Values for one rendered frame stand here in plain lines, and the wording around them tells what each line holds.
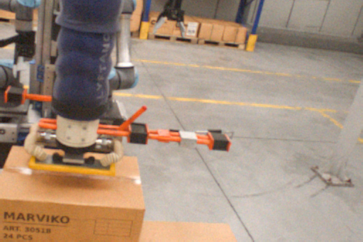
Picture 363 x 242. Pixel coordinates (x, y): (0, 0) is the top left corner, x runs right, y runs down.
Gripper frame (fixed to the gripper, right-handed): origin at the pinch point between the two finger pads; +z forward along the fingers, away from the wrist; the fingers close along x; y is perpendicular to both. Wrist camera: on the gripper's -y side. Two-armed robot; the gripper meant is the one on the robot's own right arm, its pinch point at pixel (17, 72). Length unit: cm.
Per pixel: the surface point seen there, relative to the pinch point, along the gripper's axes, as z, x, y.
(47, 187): 35, -36, 20
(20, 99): 11.8, -3.1, 2.3
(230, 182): 129, 126, 175
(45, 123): 10.1, -28.2, 17.3
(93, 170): 22, -40, 38
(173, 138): 10, -29, 70
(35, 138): 15.8, -30.4, 13.8
